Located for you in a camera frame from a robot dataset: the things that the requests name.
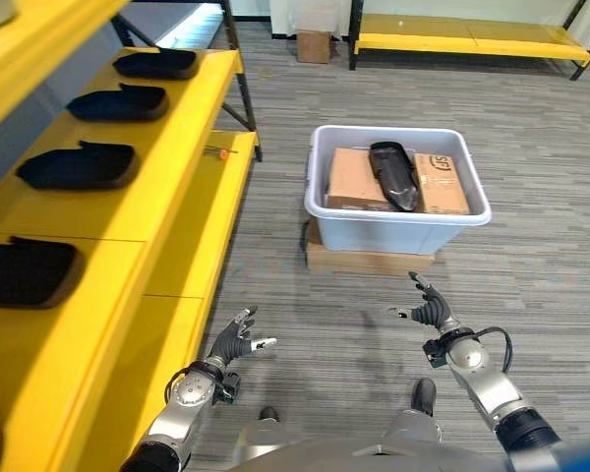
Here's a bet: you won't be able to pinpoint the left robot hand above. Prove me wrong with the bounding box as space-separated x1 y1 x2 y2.
208 305 278 368

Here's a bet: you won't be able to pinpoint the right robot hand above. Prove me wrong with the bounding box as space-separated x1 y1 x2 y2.
388 270 462 334

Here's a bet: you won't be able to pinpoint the flat cardboard box base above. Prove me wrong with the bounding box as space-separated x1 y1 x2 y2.
305 218 437 277

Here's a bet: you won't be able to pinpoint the white plastic box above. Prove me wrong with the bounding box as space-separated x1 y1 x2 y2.
304 124 493 256

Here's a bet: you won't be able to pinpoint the printed brown cardboard box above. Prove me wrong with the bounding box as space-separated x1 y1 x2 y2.
411 152 472 215

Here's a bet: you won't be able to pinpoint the plain brown cardboard box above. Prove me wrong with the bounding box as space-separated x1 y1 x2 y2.
325 147 397 212

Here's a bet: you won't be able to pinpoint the yellow shelf unit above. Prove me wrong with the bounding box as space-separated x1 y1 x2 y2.
0 0 264 472

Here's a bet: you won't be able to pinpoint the yellow low shelf rack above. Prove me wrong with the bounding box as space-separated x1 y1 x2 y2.
348 0 590 82

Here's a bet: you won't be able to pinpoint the small brown cardboard box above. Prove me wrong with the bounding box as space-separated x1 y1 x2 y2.
296 29 331 64

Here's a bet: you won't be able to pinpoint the robot right dark foot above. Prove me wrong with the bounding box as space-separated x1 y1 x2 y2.
411 378 438 418

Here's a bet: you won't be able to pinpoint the black sole-shaped part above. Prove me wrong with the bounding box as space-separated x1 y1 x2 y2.
66 83 170 123
368 141 421 213
0 236 86 310
16 140 141 192
112 47 199 82

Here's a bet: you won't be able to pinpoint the robot silver body and legs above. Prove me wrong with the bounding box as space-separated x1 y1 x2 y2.
225 408 507 472

